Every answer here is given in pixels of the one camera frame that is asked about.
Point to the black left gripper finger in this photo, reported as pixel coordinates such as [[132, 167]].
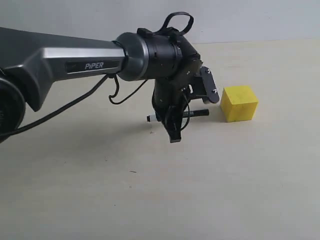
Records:
[[172, 123]]

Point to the yellow foam cube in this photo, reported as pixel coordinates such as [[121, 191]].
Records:
[[238, 103]]

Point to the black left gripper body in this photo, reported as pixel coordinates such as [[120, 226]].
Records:
[[171, 93]]

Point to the black white whiteboard marker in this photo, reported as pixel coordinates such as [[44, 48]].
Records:
[[186, 114]]

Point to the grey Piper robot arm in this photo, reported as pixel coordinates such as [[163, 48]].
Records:
[[31, 62]]

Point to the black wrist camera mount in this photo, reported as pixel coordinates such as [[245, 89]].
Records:
[[202, 86]]

